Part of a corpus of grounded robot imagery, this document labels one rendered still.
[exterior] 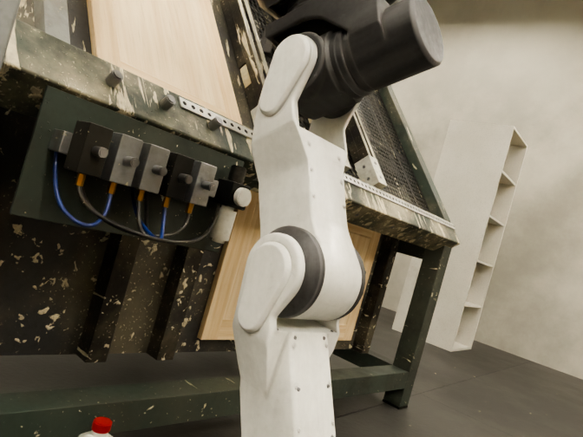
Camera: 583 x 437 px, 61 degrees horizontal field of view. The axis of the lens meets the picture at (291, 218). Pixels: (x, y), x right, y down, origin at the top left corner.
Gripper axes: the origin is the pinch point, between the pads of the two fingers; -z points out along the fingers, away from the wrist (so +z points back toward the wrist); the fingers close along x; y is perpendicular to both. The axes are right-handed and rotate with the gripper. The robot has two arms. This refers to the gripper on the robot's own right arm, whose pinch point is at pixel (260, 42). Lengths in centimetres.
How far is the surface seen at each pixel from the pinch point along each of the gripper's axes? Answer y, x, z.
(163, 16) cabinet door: 38.0, -10.2, 4.8
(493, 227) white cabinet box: -385, -9, -48
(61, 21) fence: 69, -27, 25
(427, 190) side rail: -115, -20, 15
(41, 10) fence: 72, -27, 23
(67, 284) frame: 45, -85, 14
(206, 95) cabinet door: 27.9, -26.9, 20.9
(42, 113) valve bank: 71, -45, 38
